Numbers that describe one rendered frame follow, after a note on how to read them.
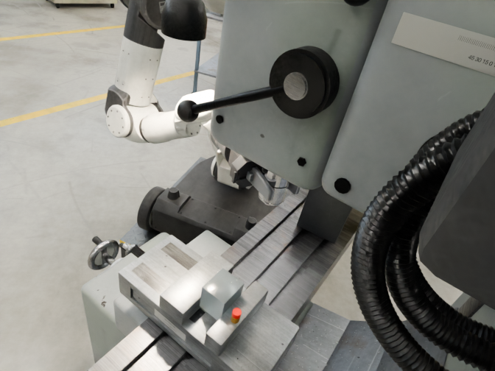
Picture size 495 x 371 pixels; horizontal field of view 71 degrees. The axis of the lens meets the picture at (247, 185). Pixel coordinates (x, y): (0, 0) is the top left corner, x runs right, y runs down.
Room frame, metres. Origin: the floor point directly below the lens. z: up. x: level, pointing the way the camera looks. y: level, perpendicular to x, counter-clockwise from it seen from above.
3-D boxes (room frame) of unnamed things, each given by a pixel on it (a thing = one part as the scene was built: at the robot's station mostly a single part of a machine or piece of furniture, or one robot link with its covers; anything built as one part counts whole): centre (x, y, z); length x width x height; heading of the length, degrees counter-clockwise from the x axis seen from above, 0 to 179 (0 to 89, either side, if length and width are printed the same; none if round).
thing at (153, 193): (1.12, 0.38, 0.50); 0.20 x 0.05 x 0.20; 167
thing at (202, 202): (1.30, 0.07, 0.59); 0.64 x 0.52 x 0.33; 167
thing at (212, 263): (0.42, 0.05, 1.00); 0.15 x 0.06 x 0.04; 152
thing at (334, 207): (0.84, -0.26, 1.01); 0.22 x 0.12 x 0.20; 159
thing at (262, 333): (0.41, 0.03, 0.96); 0.35 x 0.15 x 0.11; 62
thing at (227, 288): (0.40, 0.00, 1.02); 0.06 x 0.05 x 0.06; 152
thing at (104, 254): (0.73, 0.39, 0.61); 0.16 x 0.12 x 0.12; 61
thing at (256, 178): (0.47, -0.02, 1.24); 0.06 x 0.02 x 0.03; 36
